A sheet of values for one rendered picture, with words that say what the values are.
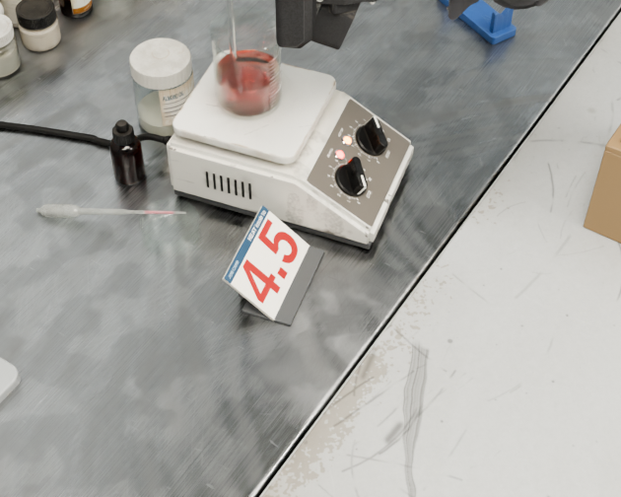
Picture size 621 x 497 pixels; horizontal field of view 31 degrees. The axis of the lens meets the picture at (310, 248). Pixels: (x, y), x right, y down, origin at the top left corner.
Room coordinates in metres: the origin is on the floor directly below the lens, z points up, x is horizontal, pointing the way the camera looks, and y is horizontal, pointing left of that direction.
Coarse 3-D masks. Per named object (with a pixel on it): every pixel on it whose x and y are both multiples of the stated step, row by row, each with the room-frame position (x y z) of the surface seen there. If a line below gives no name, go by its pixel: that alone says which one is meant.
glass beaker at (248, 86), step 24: (216, 24) 0.79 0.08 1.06; (240, 24) 0.80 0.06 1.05; (264, 24) 0.80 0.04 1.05; (216, 48) 0.76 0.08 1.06; (240, 48) 0.80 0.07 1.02; (264, 48) 0.75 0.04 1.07; (216, 72) 0.76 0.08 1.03; (240, 72) 0.74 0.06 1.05; (264, 72) 0.75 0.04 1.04; (216, 96) 0.77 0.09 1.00; (240, 96) 0.75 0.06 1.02; (264, 96) 0.75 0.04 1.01
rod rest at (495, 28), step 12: (444, 0) 1.04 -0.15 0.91; (480, 0) 1.03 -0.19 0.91; (468, 12) 1.01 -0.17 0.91; (480, 12) 1.01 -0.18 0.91; (492, 12) 0.98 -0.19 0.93; (504, 12) 0.99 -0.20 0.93; (468, 24) 1.00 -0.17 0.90; (480, 24) 0.99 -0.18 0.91; (492, 24) 0.98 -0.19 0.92; (504, 24) 0.98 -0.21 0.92; (492, 36) 0.97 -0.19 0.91; (504, 36) 0.97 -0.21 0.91
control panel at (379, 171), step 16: (352, 112) 0.79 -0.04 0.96; (368, 112) 0.80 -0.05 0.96; (336, 128) 0.76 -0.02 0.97; (352, 128) 0.77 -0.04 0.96; (384, 128) 0.79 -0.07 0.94; (336, 144) 0.74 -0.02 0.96; (352, 144) 0.75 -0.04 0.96; (400, 144) 0.77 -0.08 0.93; (320, 160) 0.72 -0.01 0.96; (336, 160) 0.73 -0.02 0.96; (368, 160) 0.74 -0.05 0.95; (384, 160) 0.75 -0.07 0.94; (400, 160) 0.76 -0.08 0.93; (320, 176) 0.70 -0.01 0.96; (368, 176) 0.72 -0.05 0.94; (384, 176) 0.73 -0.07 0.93; (336, 192) 0.69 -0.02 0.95; (368, 192) 0.71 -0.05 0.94; (384, 192) 0.71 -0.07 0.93; (352, 208) 0.68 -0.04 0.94; (368, 208) 0.69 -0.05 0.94; (368, 224) 0.67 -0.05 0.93
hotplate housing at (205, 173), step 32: (320, 128) 0.76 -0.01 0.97; (192, 160) 0.72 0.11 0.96; (224, 160) 0.72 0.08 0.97; (256, 160) 0.71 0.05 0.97; (192, 192) 0.73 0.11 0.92; (224, 192) 0.71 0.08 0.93; (256, 192) 0.70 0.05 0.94; (288, 192) 0.69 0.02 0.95; (320, 192) 0.69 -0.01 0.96; (288, 224) 0.70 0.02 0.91; (320, 224) 0.68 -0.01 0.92; (352, 224) 0.67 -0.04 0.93
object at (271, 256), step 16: (272, 224) 0.67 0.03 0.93; (256, 240) 0.65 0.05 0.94; (272, 240) 0.66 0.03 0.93; (288, 240) 0.67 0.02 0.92; (256, 256) 0.64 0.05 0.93; (272, 256) 0.64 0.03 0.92; (288, 256) 0.65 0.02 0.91; (240, 272) 0.61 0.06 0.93; (256, 272) 0.62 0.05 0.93; (272, 272) 0.63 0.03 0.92; (288, 272) 0.64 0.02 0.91; (256, 288) 0.61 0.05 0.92; (272, 288) 0.61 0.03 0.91; (272, 304) 0.60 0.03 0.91
